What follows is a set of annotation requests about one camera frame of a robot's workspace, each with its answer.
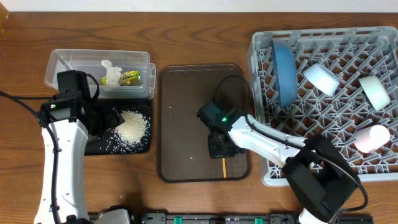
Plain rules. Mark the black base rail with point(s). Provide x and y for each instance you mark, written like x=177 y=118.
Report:
x=274 y=218

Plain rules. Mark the yellow green snack wrapper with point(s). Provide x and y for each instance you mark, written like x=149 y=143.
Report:
x=128 y=78

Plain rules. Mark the brown serving tray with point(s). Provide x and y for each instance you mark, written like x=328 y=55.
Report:
x=183 y=154

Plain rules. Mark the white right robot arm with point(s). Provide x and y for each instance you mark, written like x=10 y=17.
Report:
x=319 y=176

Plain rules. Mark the wooden chopstick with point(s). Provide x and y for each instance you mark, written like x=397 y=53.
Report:
x=224 y=168

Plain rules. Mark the light blue bowl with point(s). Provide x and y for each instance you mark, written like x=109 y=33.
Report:
x=322 y=78

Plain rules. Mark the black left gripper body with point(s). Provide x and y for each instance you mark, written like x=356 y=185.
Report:
x=104 y=119

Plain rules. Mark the black tray bin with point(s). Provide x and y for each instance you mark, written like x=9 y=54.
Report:
x=97 y=145

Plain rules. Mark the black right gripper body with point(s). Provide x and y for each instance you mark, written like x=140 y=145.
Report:
x=217 y=151

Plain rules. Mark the white tissue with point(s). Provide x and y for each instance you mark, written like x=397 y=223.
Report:
x=113 y=74

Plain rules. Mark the white rice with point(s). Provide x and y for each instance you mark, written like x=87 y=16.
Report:
x=132 y=136

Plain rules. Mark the dark blue plate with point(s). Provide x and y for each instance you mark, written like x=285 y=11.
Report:
x=285 y=71

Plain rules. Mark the mint green bowl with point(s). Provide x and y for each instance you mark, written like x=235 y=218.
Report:
x=375 y=92

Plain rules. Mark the grey dishwasher rack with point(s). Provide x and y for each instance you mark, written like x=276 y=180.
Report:
x=351 y=54

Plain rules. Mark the pink cup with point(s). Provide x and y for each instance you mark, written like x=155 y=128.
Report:
x=371 y=138

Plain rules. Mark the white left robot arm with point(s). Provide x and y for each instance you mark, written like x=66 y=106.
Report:
x=67 y=125

